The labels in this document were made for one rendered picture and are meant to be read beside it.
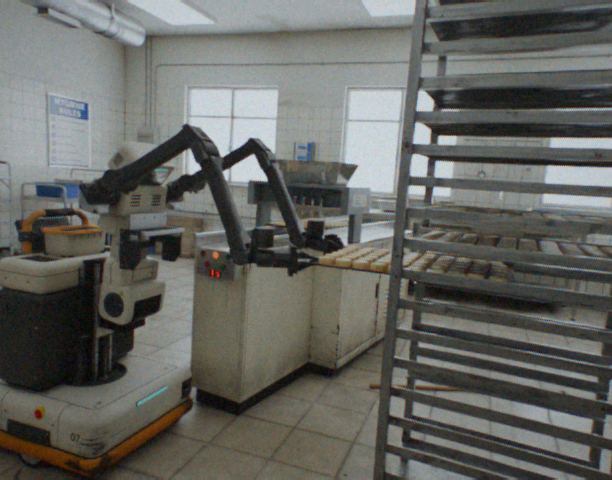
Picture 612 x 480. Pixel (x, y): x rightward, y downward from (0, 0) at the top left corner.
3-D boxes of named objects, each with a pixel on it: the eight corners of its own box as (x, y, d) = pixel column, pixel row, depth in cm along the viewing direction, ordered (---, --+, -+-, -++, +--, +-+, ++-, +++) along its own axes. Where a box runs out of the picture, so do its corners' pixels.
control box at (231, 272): (201, 272, 254) (202, 246, 252) (238, 280, 242) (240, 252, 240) (196, 273, 251) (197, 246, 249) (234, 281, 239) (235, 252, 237)
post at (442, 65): (399, 468, 196) (443, 10, 174) (401, 464, 198) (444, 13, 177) (407, 470, 195) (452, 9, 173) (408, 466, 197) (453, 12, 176)
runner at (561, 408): (405, 377, 188) (406, 369, 188) (407, 374, 191) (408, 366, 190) (606, 423, 164) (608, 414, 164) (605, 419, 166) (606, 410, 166)
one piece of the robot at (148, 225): (109, 267, 199) (110, 213, 196) (156, 258, 224) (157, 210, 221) (142, 272, 193) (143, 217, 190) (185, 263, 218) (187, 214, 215)
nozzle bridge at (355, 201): (273, 228, 351) (276, 180, 347) (367, 241, 316) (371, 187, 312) (245, 231, 323) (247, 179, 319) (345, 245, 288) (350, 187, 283)
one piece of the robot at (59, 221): (18, 272, 213) (1, 222, 214) (86, 261, 246) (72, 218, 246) (36, 264, 209) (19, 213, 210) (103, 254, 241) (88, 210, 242)
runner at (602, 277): (416, 259, 183) (417, 251, 182) (417, 258, 185) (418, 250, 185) (625, 285, 158) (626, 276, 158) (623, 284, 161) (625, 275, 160)
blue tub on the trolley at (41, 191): (53, 195, 585) (53, 182, 583) (82, 198, 574) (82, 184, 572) (31, 196, 557) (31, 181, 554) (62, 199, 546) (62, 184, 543)
